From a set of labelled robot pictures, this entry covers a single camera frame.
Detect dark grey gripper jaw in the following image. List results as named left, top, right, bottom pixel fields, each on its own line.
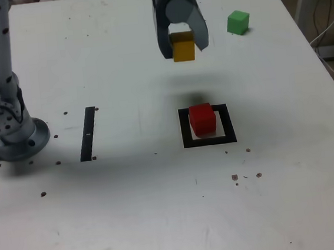
left=151, top=0, right=177, bottom=61

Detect red cube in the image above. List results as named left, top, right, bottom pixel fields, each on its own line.
left=187, top=102, right=218, bottom=138

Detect black tape strip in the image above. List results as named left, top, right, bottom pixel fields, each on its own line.
left=75, top=106, right=101, bottom=163

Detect black tape square outline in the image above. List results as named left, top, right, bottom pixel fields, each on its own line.
left=177, top=103, right=238, bottom=149

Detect green cube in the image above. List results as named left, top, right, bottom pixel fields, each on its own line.
left=225, top=8, right=252, bottom=38

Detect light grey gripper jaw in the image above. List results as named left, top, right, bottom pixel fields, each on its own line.
left=164, top=0, right=211, bottom=55

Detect white cable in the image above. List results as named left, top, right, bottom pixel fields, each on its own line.
left=305, top=4, right=334, bottom=81

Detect yellow cube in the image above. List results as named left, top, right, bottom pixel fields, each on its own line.
left=169, top=30, right=198, bottom=64

